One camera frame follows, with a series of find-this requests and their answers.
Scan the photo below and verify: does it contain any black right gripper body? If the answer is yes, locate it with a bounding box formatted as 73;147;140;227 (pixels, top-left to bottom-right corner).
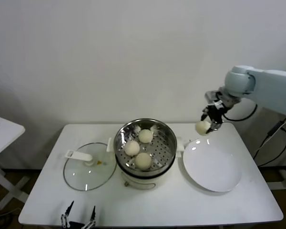
203;104;227;125

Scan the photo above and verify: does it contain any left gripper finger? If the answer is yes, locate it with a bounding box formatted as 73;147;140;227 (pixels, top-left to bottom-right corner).
82;205;97;229
60;200;75;228

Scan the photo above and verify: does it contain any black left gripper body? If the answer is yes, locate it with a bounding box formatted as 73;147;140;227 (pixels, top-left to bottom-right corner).
61;220;87;229

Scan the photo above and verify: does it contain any white steamed baozi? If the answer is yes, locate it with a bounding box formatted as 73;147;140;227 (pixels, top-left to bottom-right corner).
134;152;152;170
195;120;212;137
123;140;141;157
138;128;154;144

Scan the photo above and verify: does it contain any stainless steel steamer basket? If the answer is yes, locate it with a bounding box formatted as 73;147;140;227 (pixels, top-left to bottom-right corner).
107;117;185;177

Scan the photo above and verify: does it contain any white round plate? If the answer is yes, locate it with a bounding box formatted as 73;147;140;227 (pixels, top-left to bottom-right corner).
183;138;243;193

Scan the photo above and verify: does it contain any cream electric cooker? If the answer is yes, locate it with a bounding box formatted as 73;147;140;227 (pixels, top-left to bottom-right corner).
119;143;185;190

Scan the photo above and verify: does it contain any white side table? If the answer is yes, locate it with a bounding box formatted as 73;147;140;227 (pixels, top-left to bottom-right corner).
0;113;31;211

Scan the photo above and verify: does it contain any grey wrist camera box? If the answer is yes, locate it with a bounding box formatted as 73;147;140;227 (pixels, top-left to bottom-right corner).
204;90;219;103

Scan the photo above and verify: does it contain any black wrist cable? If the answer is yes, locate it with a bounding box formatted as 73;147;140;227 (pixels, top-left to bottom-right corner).
223;102;258;122

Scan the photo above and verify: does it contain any glass lid with white handle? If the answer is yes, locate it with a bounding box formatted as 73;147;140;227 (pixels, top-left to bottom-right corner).
63;142;118;191

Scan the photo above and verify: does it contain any black power cable with adapter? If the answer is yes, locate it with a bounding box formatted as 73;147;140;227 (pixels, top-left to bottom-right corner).
253;120;286;167

